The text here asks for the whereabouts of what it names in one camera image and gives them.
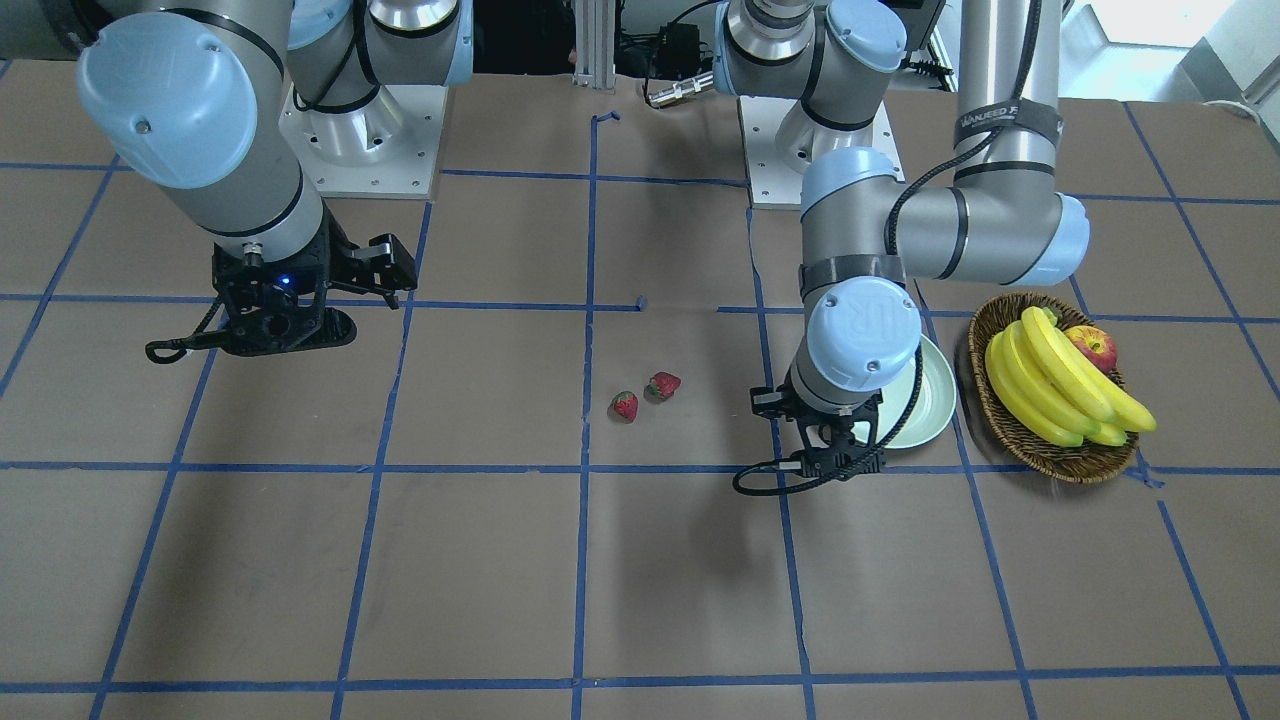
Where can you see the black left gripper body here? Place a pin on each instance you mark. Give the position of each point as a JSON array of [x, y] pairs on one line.
[[768, 403]]

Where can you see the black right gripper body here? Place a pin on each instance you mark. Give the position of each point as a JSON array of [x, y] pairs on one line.
[[338, 256]]

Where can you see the red strawberry two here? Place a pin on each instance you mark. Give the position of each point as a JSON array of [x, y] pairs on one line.
[[662, 386]]

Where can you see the red strawberry three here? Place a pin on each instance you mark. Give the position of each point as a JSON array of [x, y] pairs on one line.
[[625, 405]]

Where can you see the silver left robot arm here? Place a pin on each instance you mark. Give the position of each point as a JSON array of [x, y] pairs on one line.
[[991, 213]]

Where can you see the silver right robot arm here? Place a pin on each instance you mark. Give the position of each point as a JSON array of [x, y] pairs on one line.
[[188, 92]]

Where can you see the pale green plate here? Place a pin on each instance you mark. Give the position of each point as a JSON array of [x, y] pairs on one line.
[[934, 403]]

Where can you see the yellow banana bunch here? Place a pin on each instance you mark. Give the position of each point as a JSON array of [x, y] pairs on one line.
[[1053, 391]]

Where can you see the woven wicker basket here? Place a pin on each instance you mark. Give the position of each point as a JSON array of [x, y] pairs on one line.
[[1087, 464]]

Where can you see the red yellow apple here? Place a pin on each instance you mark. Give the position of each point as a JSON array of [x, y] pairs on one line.
[[1092, 347]]

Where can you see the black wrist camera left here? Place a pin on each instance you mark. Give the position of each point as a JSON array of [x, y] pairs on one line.
[[771, 403]]

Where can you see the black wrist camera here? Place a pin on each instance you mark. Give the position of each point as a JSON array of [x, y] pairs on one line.
[[771, 403], [383, 266]]

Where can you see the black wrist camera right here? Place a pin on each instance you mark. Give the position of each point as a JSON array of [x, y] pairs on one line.
[[383, 266]]

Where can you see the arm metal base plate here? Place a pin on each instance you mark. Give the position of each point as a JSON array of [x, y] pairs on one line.
[[780, 141], [387, 150]]

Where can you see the aluminium frame post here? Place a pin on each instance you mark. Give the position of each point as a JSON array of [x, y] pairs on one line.
[[595, 44]]

